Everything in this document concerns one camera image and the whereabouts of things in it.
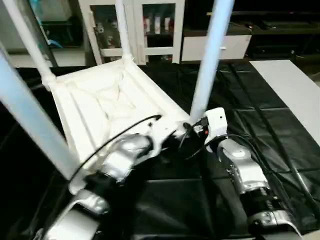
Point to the white glass door cabinet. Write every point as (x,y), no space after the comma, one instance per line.
(138,30)

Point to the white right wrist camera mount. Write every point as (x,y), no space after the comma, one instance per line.
(216,120)

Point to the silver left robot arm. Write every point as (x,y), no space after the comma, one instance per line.
(120,160)

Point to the black storage unit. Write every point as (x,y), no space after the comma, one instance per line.
(67,35)

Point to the black work mat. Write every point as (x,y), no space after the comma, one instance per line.
(262,120)

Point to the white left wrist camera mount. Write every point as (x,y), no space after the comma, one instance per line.
(162,127)

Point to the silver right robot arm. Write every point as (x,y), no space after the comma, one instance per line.
(247,172)

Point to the grey pole stand blue brackets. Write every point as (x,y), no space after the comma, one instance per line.
(53,43)

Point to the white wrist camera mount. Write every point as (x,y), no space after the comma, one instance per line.
(216,120)
(162,127)

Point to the black low desk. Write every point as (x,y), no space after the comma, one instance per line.
(280,37)

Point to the white drawer cabinet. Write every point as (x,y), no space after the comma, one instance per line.
(240,46)

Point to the white flat board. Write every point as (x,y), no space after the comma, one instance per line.
(287,85)

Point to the white plastic table top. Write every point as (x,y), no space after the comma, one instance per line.
(87,100)

